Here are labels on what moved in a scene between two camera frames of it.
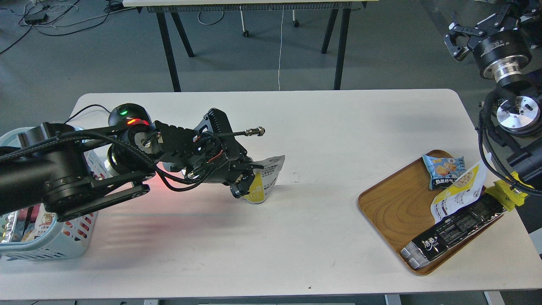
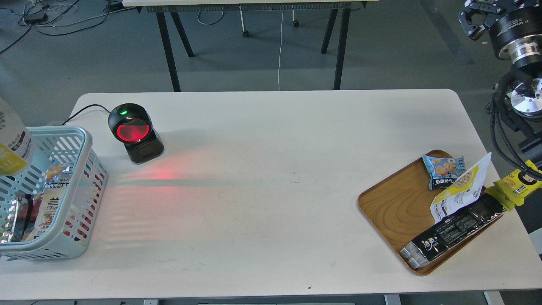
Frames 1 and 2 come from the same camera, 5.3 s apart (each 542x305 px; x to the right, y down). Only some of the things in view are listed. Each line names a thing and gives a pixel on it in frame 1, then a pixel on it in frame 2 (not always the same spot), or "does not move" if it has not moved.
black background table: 165,9 does not move
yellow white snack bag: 465,189 does not move
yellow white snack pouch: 264,179 → 16,144
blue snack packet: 443,171 does not move
